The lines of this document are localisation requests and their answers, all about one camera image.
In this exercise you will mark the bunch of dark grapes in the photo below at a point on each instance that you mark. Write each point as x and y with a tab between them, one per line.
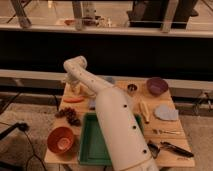
70	115

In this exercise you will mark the light blue cup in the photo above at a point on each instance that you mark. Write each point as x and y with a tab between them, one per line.
110	80

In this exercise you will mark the metal fork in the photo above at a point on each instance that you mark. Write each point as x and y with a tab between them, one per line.
158	131

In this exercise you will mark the purple bowl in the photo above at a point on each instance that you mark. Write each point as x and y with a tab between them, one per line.
157	86

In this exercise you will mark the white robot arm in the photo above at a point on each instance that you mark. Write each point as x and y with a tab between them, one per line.
123	137

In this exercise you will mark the green plastic tray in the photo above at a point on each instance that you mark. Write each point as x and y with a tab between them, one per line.
92	150

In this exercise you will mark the red bowl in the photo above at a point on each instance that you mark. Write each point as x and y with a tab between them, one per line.
60	140

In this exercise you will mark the yellow red apple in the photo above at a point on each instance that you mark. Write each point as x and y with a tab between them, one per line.
76	90

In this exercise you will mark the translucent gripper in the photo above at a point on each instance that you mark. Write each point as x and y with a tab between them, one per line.
71	80

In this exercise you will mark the orange carrot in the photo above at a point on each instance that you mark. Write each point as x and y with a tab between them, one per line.
73	100

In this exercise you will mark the blue sponge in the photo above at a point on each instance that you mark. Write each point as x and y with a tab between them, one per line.
92	105

